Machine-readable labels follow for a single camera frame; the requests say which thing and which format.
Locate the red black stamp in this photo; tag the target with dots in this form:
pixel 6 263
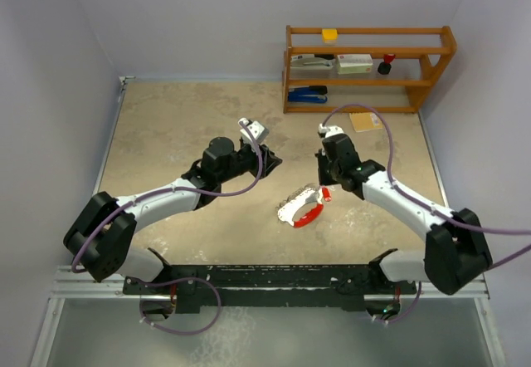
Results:
pixel 385 65

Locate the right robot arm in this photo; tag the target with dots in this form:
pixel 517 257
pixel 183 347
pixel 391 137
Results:
pixel 454 252

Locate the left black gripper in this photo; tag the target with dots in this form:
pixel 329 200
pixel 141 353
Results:
pixel 268 161

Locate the red key fob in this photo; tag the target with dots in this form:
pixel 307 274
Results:
pixel 326 194

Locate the silver red key holder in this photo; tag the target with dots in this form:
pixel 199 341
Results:
pixel 302 207

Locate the aluminium rail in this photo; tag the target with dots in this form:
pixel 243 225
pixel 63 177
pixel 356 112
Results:
pixel 69 285

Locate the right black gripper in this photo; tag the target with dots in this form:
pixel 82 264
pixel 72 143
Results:
pixel 323 179

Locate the black base frame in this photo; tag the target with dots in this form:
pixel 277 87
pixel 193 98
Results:
pixel 342 286

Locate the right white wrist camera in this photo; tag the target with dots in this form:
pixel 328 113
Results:
pixel 326 131

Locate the white staples box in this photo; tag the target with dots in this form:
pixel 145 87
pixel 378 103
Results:
pixel 354 63

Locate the yellow block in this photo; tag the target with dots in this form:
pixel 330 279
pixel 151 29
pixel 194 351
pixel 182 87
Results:
pixel 329 35

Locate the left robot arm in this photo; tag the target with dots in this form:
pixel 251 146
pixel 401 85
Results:
pixel 100 239

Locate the grey stapler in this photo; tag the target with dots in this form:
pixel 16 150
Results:
pixel 312 62

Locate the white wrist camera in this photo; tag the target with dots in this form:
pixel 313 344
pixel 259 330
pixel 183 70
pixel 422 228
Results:
pixel 326 131
pixel 252 130

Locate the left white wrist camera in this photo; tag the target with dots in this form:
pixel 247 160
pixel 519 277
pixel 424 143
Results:
pixel 252 130

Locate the blue black stapler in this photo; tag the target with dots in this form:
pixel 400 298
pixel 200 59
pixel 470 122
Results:
pixel 308 94

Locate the wooden shelf rack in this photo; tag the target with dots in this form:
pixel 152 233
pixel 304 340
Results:
pixel 422 55

